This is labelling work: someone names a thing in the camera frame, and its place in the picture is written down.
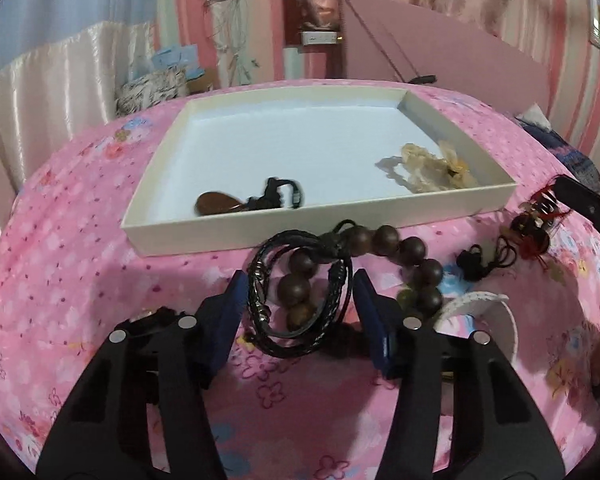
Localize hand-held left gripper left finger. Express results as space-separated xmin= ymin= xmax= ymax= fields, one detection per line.
xmin=36 ymin=269 xmax=251 ymax=480

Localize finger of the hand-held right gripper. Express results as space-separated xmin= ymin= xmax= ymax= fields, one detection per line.
xmin=552 ymin=174 xmax=600 ymax=241

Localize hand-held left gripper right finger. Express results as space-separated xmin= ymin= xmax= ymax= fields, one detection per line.
xmin=352 ymin=267 xmax=567 ymax=480

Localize black braided leather bracelet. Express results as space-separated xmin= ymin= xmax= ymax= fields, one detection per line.
xmin=247 ymin=219 xmax=356 ymax=359

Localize red tassel ornament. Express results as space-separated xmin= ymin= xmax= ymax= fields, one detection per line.
xmin=500 ymin=182 xmax=571 ymax=273

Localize brown wooden bead bracelet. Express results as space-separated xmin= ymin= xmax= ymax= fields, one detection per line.
xmin=277 ymin=225 xmax=445 ymax=333

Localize brown pendant black cord necklace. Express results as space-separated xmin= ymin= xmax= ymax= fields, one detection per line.
xmin=195 ymin=177 xmax=306 ymax=216

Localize white band bracelet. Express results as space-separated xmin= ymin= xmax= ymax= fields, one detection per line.
xmin=432 ymin=291 xmax=519 ymax=376

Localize cream flower hair clip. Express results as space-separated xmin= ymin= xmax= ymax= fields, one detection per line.
xmin=439 ymin=140 xmax=479 ymax=188

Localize pale yellow crystal ornament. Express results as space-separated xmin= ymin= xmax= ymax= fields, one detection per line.
xmin=377 ymin=142 xmax=448 ymax=195

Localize white shallow cardboard box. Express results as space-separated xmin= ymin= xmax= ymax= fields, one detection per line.
xmin=121 ymin=85 xmax=518 ymax=259

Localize dark patterned blanket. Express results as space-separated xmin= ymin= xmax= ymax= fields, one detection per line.
xmin=515 ymin=115 xmax=600 ymax=197

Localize white small pillow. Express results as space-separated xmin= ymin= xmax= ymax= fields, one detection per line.
xmin=520 ymin=102 xmax=552 ymax=129

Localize pink floral bedsheet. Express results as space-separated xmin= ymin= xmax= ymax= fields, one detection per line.
xmin=0 ymin=79 xmax=600 ymax=480

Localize pink headboard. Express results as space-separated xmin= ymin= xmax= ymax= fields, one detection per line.
xmin=340 ymin=0 xmax=554 ymax=117

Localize brown cardboard box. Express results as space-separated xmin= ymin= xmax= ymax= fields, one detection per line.
xmin=185 ymin=67 xmax=222 ymax=96

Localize patterned basket with blue cloth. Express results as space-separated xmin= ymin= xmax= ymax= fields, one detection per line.
xmin=116 ymin=69 xmax=189 ymax=117

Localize light blue gift bag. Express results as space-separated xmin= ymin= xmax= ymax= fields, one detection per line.
xmin=150 ymin=46 xmax=201 ymax=72

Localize blue and white curtain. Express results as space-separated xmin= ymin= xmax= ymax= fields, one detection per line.
xmin=0 ymin=0 xmax=162 ymax=243

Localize white power strip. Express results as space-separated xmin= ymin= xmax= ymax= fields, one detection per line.
xmin=300 ymin=30 xmax=343 ymax=46

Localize hanging charger cables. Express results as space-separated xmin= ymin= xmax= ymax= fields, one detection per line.
xmin=211 ymin=0 xmax=257 ymax=84

